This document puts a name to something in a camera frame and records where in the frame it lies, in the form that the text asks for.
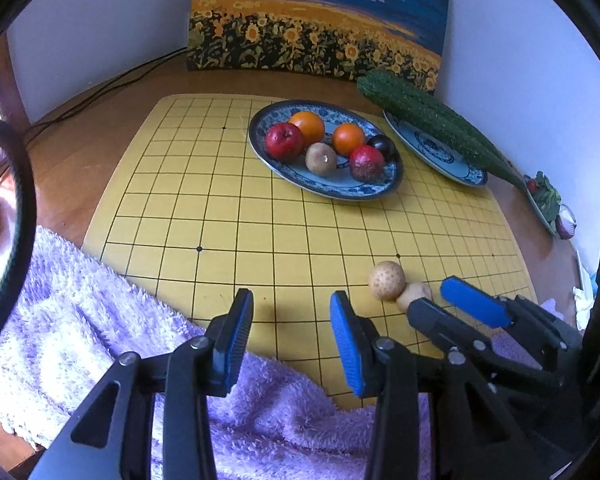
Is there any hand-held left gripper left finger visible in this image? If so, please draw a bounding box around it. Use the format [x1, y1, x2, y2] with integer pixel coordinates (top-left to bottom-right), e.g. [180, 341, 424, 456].
[27, 287, 256, 480]

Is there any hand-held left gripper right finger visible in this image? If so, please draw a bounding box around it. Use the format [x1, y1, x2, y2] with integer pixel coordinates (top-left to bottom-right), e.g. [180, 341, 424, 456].
[330, 291, 536, 480]

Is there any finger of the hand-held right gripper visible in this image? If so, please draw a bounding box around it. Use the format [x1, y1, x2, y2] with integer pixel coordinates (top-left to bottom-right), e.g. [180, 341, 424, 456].
[440, 276, 581, 378]
[407, 299, 568, 396]

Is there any small smooth brown fruit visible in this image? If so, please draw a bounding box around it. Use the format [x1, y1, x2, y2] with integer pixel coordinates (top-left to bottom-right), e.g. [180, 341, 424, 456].
[396, 282, 433, 312]

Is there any rough dotted brown fruit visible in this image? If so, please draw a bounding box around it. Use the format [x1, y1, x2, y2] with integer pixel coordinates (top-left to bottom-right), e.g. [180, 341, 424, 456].
[368, 261, 407, 302]

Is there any large blue white patterned plate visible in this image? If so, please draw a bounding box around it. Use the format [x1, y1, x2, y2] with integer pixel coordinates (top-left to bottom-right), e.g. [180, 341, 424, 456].
[247, 100, 405, 202]

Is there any small red round fruit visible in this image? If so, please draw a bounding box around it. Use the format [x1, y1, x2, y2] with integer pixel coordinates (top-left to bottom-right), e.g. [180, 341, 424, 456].
[349, 145, 386, 182]

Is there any dark plum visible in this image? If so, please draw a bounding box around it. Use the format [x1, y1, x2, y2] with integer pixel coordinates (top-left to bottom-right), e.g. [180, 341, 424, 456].
[367, 134, 398, 163]

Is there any brown fruit with white mark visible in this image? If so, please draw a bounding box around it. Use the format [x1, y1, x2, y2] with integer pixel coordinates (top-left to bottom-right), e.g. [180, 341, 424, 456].
[305, 142, 338, 177]

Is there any small orange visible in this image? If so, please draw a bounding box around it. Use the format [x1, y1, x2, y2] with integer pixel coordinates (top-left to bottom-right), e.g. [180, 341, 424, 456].
[332, 123, 368, 157]

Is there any red apple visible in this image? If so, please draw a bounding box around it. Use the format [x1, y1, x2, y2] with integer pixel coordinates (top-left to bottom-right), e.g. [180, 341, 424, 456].
[265, 122, 304, 162]

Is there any large orange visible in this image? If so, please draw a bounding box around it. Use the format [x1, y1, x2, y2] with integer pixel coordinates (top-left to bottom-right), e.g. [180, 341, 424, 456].
[288, 111, 326, 147]

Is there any white crumpled wrapper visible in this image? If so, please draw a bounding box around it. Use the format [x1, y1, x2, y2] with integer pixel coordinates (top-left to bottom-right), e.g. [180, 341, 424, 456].
[572, 250, 600, 321]

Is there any pale plate with vegetables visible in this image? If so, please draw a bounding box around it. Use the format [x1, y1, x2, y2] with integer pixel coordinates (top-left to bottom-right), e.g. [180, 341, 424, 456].
[524, 172, 558, 237]

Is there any purple onion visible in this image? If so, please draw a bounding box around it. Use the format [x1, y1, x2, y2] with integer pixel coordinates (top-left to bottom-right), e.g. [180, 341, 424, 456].
[555, 205, 578, 239]

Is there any green leafy vegetable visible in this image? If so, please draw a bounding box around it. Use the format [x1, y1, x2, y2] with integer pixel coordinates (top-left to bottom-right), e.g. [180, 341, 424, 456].
[527, 172, 562, 221]

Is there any yellow grid game board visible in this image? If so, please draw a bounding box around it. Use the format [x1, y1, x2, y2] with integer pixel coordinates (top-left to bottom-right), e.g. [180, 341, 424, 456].
[82, 94, 538, 411]

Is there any small blue white patterned plate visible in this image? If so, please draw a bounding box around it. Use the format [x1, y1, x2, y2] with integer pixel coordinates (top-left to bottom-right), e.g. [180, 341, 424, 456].
[383, 110, 489, 187]

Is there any purple fluffy towel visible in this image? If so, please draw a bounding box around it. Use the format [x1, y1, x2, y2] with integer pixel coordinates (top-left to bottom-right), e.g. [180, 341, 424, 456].
[0, 225, 561, 480]

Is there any green bumpy cucumber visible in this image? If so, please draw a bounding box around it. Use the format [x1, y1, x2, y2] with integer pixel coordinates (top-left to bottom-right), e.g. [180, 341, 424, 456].
[356, 70, 528, 191]

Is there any sunflower field painting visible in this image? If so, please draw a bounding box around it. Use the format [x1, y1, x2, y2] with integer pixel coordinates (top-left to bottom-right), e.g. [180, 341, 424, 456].
[186, 0, 452, 97]

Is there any black cable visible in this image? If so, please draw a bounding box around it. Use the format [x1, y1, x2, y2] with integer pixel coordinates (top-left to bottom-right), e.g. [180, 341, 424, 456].
[22, 52, 188, 146]
[30, 46, 188, 128]

